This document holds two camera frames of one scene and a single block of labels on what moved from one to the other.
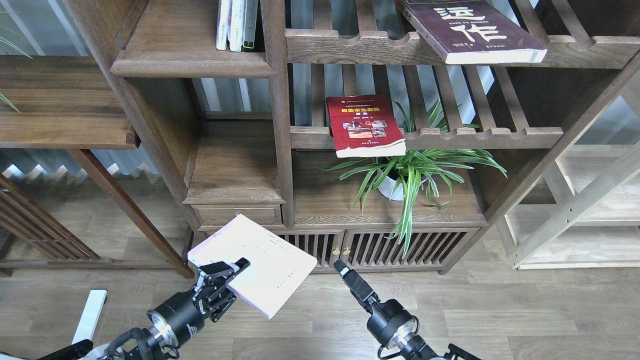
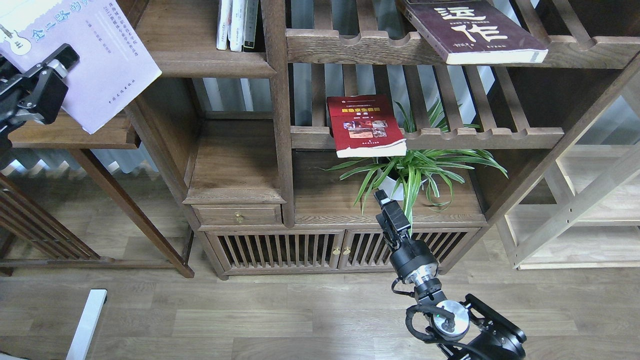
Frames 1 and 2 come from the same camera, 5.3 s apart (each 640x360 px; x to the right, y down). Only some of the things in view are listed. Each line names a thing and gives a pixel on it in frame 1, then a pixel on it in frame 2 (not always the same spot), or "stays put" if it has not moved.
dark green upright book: x=250 y=22 stays put
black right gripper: x=389 y=323 to x=408 y=255
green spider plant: x=420 y=164 stays put
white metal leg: x=88 y=321 stays put
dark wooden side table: x=64 y=102 stays put
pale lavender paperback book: x=276 y=267 to x=115 y=63
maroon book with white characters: x=473 y=31 stays put
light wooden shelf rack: x=585 y=213 stays put
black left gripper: x=185 y=312 to x=47 y=97
